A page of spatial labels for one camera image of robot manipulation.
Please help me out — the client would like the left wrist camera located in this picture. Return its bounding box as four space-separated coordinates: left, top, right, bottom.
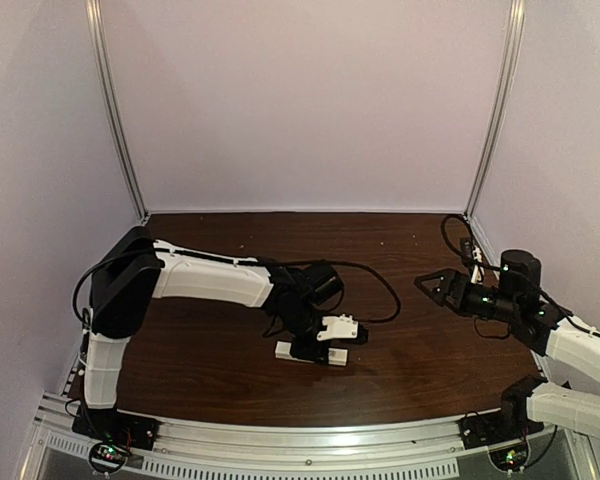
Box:
316 315 369 345

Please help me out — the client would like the white remote control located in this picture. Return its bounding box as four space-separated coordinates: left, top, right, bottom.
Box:
275 341 348 367

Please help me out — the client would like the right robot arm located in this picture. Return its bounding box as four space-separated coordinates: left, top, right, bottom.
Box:
414 249 600 440

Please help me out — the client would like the right aluminium frame post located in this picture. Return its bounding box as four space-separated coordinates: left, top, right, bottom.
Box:
464 0 526 220

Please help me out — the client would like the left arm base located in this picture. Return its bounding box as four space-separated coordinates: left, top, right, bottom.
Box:
72 409 160 476

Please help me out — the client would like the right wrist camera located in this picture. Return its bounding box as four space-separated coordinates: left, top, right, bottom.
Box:
460 237 484 284

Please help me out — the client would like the left black cable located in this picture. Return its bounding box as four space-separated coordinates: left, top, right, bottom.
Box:
72 249 401 341

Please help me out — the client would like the aluminium front rail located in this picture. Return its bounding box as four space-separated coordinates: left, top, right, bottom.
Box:
32 394 589 479

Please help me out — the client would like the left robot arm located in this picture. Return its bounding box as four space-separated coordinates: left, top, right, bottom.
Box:
74 227 357 439

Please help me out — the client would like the right black cable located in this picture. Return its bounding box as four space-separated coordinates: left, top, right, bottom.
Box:
440 213 504 274

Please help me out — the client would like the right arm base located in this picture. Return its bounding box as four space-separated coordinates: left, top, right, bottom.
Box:
457 410 544 475

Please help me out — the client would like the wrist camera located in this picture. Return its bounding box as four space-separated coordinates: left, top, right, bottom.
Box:
460 237 484 284
316 315 369 345

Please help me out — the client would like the aluminium frame post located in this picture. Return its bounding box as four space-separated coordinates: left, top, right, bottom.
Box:
464 0 526 220
85 0 150 223

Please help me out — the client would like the left aluminium frame post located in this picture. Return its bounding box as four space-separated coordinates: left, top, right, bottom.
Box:
85 0 150 223

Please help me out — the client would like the black cable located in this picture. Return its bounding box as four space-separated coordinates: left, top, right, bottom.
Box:
72 249 401 341
440 213 504 274

